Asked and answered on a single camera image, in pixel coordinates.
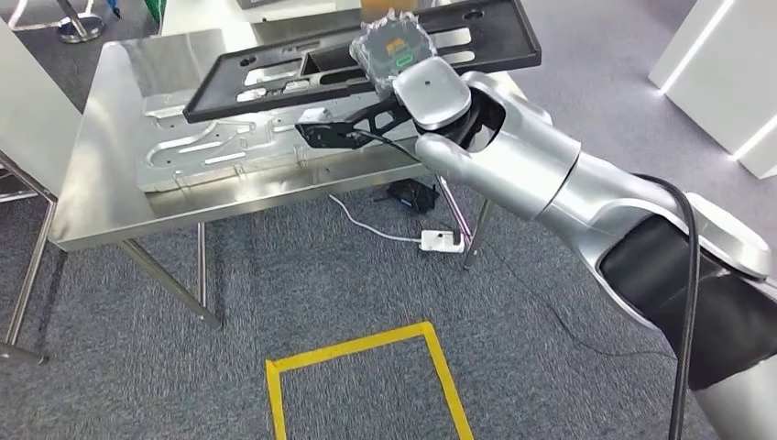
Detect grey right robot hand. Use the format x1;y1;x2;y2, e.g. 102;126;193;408
348;10;438;102

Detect black plastic licence plate frame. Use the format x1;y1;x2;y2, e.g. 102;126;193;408
181;0;542;125

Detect stainless steel workbench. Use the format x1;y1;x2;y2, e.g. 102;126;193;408
48;27;553;334

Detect black power adapter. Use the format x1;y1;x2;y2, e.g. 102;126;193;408
387;179;440;214

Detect white power strip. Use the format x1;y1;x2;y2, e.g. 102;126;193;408
420;229;465;254

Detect stamped steel sheet panel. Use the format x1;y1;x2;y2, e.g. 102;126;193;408
136;91;426;194

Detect yellow floor tape square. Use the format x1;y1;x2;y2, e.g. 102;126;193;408
265;322;476;440

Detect white display plinth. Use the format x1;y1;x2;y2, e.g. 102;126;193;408
648;0;777;181

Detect white table steel legs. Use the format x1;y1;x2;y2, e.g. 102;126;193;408
0;17;83;367

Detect thin black camera cable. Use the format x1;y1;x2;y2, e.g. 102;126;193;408
352;127;421;164

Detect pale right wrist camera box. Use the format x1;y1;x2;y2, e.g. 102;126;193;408
297;107;334;126

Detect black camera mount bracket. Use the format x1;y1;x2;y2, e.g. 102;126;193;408
294;96;414;151

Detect white power cable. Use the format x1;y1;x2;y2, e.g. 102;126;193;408
327;193;423;244

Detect chrome stanchion post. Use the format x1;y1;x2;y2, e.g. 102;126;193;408
5;0;105;45

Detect thin black floor cable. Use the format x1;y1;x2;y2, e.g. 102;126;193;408
485;242;678;359

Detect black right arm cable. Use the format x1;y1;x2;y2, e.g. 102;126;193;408
634;174;702;440

